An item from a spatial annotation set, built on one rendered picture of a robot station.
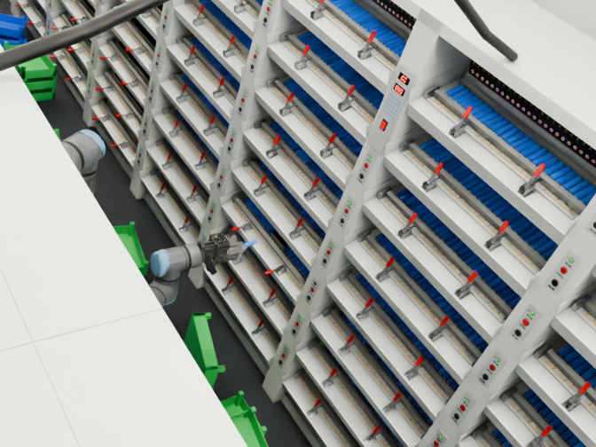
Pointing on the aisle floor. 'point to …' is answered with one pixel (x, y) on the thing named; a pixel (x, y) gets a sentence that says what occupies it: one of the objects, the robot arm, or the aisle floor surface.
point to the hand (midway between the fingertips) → (242, 247)
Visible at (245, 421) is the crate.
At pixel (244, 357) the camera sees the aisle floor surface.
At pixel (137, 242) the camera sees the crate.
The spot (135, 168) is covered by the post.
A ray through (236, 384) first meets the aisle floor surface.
